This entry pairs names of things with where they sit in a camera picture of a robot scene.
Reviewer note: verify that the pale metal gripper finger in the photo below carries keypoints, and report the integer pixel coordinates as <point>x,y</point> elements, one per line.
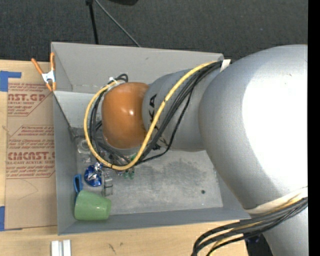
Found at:
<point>108,185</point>

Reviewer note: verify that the shiny blue ball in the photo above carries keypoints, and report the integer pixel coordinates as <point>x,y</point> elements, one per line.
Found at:
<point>91,176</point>

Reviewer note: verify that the green cup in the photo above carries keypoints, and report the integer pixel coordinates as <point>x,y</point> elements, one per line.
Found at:
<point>91,206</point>

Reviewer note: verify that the clear glass object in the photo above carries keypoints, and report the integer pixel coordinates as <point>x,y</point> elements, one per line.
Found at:
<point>83,147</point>

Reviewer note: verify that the blue plastic object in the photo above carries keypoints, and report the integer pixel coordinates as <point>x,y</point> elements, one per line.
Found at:
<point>77,182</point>

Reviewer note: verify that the grey metal bin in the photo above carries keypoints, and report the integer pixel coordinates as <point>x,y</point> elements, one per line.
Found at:
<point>170,185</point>

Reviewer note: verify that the brown cardboard board red print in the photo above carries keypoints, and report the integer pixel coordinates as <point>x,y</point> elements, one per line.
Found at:
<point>30,195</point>

